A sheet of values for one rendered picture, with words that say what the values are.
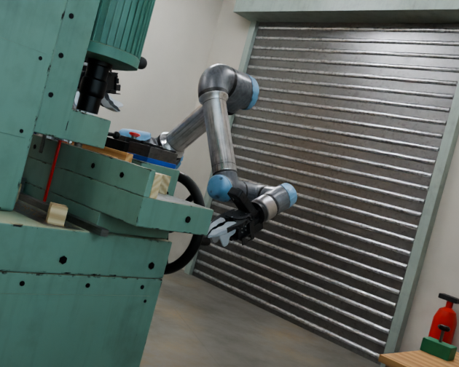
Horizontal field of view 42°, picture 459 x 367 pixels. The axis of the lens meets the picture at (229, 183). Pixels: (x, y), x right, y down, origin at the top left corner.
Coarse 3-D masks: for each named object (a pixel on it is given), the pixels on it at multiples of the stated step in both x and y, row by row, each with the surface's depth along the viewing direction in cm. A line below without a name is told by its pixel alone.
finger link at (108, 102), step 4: (104, 96) 164; (108, 96) 165; (104, 100) 164; (108, 100) 163; (112, 100) 166; (116, 100) 167; (104, 104) 164; (108, 104) 163; (112, 104) 163; (116, 104) 166; (120, 104) 167; (108, 108) 164; (112, 108) 162; (116, 108) 162
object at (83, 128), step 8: (72, 112) 133; (80, 112) 134; (72, 120) 133; (80, 120) 135; (88, 120) 136; (96, 120) 138; (104, 120) 140; (72, 128) 134; (80, 128) 135; (88, 128) 137; (96, 128) 138; (104, 128) 140; (72, 136) 134; (80, 136) 136; (88, 136) 137; (96, 136) 139; (104, 136) 140; (80, 144) 139; (88, 144) 138; (96, 144) 139; (104, 144) 141
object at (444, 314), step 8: (440, 296) 369; (448, 296) 365; (448, 304) 365; (440, 312) 365; (448, 312) 362; (432, 320) 369; (440, 320) 362; (448, 320) 361; (456, 320) 364; (432, 328) 366; (432, 336) 364; (448, 336) 361
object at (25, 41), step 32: (0, 0) 108; (32, 0) 113; (64, 0) 118; (0, 32) 110; (32, 32) 114; (0, 64) 110; (32, 64) 115; (0, 96) 112; (32, 96) 117; (0, 128) 113; (32, 128) 118; (0, 160) 115; (0, 192) 116
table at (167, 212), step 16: (32, 160) 143; (32, 176) 142; (48, 176) 138; (64, 176) 134; (80, 176) 130; (64, 192) 133; (80, 192) 129; (96, 192) 125; (112, 192) 122; (128, 192) 119; (96, 208) 125; (112, 208) 121; (128, 208) 118; (144, 208) 117; (160, 208) 120; (176, 208) 123; (192, 208) 127; (208, 208) 131; (144, 224) 118; (160, 224) 121; (176, 224) 124; (192, 224) 128; (208, 224) 131
